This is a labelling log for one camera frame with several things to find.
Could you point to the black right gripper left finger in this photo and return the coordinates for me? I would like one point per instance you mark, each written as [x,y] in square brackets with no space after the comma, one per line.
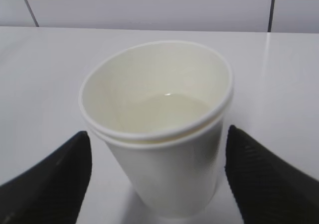
[52,191]

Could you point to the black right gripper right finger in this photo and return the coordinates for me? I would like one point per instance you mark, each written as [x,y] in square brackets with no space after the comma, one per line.
[266,189]

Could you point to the white paper cup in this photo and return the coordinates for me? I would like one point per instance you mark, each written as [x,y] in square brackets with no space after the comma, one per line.
[160,107]

